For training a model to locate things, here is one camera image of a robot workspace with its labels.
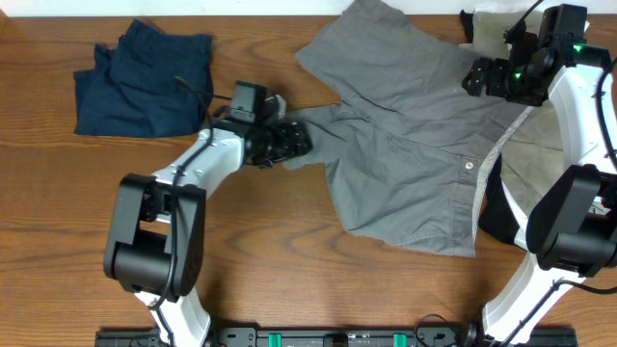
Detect grey shorts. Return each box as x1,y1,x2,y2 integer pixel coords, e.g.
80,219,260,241
285,1,527,257

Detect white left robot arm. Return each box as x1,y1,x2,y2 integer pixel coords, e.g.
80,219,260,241
103,120,312,346

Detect white garment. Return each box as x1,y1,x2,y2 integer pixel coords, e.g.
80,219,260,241
474,3,592,252

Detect khaki beige shorts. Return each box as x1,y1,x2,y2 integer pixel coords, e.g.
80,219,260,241
460,10,563,216

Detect navy blue folded shorts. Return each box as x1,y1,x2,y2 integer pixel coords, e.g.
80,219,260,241
73,19,213,138

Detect black garment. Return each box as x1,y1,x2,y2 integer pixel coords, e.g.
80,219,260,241
460,8,519,245

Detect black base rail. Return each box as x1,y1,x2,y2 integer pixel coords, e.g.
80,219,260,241
94,323,579,347

